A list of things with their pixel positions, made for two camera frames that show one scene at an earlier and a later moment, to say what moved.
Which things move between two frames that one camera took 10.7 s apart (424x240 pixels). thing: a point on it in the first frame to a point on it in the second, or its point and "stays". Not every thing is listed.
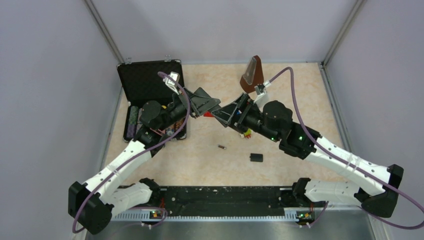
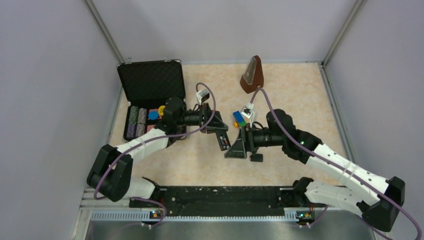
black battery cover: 257,157 stays
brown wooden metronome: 253,76 stays
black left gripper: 199,104 to 215,124
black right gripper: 229,115 to 244,143
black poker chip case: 142,81 stays
